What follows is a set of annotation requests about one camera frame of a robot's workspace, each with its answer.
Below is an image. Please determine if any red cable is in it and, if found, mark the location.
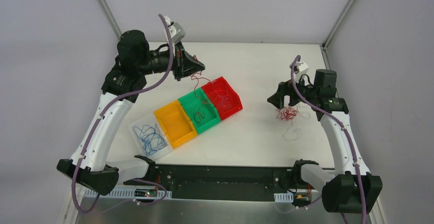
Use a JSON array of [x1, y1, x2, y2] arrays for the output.
[[189, 55, 212, 123], [275, 105, 300, 122]]

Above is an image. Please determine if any white cable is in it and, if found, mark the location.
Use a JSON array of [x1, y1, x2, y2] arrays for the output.
[[283, 104, 311, 143]]

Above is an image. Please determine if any pink cable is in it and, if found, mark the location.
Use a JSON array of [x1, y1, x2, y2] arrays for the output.
[[211, 83, 240, 112]]

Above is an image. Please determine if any blue cable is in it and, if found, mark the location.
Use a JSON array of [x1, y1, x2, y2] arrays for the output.
[[133, 124, 167, 157]]

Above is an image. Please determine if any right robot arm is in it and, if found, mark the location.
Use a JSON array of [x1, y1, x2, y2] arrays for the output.
[[267, 68, 383, 215]]

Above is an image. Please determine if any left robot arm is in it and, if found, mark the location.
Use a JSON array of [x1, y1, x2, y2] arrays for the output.
[[57, 29, 205, 195]]

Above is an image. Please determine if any green plastic bin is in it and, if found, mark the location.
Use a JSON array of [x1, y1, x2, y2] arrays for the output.
[[178, 88, 221, 134]]

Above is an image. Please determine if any yellow plastic bin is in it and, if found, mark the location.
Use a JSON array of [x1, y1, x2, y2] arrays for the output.
[[154, 100, 198, 149]]

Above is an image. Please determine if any red plastic bin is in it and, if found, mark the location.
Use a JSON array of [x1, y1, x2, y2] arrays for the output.
[[201, 76, 243, 121]]

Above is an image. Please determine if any clear plastic bin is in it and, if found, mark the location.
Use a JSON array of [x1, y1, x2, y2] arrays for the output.
[[128, 114, 173, 161]]

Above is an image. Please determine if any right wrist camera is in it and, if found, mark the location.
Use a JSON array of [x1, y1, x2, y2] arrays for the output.
[[290, 61, 309, 82]]

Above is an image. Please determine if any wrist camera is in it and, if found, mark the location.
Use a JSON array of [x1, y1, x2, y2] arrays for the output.
[[290, 61, 309, 82], [169, 21, 186, 45]]

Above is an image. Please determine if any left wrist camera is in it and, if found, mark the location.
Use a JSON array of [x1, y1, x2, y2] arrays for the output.
[[169, 21, 186, 45]]

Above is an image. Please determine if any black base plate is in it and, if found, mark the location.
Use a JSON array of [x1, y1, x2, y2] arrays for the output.
[[124, 164, 314, 201]]

